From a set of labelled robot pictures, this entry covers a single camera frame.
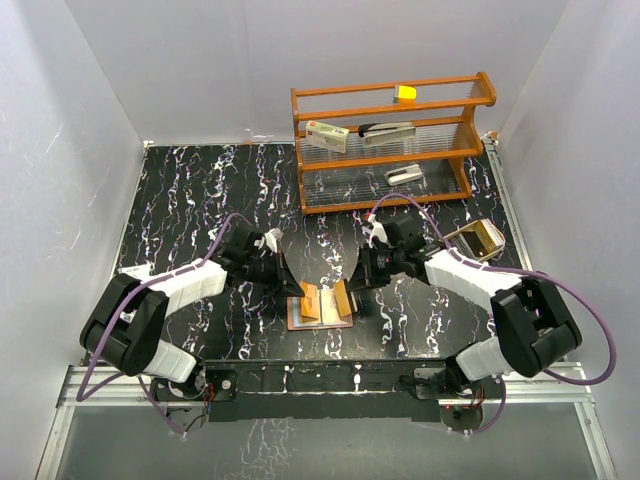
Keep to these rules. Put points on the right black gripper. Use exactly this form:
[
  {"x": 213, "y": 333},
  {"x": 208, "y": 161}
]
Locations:
[{"x": 364, "y": 275}]

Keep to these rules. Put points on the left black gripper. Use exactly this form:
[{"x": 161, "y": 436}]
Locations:
[{"x": 287, "y": 285}]

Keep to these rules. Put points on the gold card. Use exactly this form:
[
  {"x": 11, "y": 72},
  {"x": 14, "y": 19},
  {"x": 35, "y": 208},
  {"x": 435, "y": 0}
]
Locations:
[
  {"x": 310, "y": 303},
  {"x": 343, "y": 299}
]

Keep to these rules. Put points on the pink leather card holder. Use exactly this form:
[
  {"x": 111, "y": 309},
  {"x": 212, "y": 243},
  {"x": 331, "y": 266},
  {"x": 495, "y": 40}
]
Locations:
[{"x": 328, "y": 315}]

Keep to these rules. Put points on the stack of credit cards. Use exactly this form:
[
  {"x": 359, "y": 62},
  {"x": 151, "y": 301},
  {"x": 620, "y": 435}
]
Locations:
[{"x": 495, "y": 238}]

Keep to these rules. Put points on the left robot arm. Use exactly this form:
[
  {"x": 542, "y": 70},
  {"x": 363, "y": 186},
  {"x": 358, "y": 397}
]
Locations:
[{"x": 125, "y": 328}]

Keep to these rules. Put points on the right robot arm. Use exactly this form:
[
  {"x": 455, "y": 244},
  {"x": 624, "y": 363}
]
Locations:
[{"x": 534, "y": 327}]

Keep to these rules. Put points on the beige oval card tray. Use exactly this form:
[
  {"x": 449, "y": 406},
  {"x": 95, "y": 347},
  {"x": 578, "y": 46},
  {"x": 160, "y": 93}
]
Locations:
[{"x": 477, "y": 227}]

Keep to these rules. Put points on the small white stapler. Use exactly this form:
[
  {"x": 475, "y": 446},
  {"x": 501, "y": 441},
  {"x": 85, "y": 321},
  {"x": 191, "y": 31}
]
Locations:
[{"x": 403, "y": 175}]

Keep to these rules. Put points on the orange wooden shelf rack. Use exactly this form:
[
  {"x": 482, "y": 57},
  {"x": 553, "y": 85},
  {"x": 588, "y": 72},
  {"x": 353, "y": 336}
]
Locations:
[{"x": 446, "y": 136}]

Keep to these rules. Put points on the white printed leaflet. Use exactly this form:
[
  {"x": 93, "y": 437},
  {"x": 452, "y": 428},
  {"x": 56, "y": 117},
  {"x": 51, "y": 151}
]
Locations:
[{"x": 137, "y": 271}]

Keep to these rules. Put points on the white staples box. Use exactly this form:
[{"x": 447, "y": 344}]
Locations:
[{"x": 326, "y": 136}]

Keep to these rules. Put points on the grey black stapler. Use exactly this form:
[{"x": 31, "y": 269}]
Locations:
[{"x": 377, "y": 134}]

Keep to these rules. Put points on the yellow grey eraser block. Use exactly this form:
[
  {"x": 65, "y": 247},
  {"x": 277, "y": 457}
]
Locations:
[{"x": 404, "y": 94}]

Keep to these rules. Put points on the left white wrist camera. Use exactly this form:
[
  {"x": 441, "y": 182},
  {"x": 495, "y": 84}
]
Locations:
[{"x": 272, "y": 239}]

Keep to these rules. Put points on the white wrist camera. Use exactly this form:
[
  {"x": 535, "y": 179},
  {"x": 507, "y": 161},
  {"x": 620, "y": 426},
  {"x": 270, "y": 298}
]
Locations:
[
  {"x": 377, "y": 234},
  {"x": 272, "y": 239}
]

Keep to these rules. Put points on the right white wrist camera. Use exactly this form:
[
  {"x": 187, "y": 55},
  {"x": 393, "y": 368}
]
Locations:
[{"x": 377, "y": 234}]

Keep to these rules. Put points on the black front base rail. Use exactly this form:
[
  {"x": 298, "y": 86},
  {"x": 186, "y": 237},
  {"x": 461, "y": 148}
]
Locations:
[{"x": 416, "y": 389}]

